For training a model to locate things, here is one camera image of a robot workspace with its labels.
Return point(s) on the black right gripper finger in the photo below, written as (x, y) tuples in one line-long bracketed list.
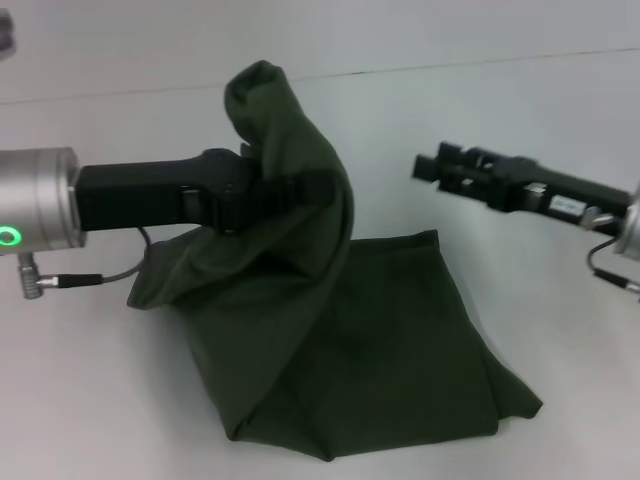
[(470, 155), (450, 180)]

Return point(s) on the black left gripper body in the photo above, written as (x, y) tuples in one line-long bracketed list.
[(150, 195)]

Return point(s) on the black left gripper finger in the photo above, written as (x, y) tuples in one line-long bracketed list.
[(300, 189)]

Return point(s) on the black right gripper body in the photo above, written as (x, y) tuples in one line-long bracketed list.
[(565, 192)]

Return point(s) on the dark green FREE t-shirt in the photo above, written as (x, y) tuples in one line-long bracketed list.
[(350, 325)]

